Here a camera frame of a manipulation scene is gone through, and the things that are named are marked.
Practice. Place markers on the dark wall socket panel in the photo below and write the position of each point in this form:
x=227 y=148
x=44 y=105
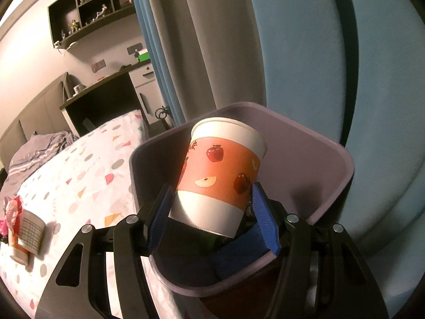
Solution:
x=134 y=49

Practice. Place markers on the small white desk cup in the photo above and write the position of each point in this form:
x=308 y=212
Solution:
x=79 y=89

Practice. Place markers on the green box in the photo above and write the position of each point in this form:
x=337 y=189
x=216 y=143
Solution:
x=143 y=55

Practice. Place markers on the grey curtain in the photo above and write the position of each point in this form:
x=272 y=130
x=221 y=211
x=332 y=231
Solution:
x=212 y=40

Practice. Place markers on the grey plastic bin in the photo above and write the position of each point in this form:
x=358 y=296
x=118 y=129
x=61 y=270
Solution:
x=298 y=159

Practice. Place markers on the group of figurines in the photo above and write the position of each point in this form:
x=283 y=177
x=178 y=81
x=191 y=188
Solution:
x=99 y=13

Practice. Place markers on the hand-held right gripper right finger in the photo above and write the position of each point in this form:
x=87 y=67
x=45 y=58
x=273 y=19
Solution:
x=265 y=226

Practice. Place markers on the dark wall shelf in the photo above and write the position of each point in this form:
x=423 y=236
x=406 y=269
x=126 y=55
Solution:
x=63 y=16

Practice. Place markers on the grey padded headboard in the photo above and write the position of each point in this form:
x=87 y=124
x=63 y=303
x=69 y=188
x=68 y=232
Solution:
x=36 y=113

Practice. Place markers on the dark desk with white drawers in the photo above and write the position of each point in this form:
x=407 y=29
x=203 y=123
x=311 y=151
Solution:
x=99 y=103

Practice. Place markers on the dark wall panel with display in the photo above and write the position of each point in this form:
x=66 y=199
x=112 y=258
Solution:
x=99 y=65

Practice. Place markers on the pink plastic bag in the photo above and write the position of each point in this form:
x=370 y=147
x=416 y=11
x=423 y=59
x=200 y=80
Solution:
x=2 y=228

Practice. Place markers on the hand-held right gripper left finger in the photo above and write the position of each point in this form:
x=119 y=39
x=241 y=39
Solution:
x=159 y=222

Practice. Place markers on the orange white paper cup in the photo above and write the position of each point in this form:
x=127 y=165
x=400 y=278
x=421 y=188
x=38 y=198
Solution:
x=31 y=232

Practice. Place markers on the blue curtain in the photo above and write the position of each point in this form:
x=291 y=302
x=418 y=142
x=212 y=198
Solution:
x=332 y=73
x=146 y=6

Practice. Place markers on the apple print paper cup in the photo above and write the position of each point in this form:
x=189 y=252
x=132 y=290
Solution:
x=219 y=172

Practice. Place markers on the grey striped blanket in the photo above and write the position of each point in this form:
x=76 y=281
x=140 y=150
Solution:
x=40 y=149

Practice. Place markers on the red white plastic bag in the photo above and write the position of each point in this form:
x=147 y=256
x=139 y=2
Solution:
x=15 y=212

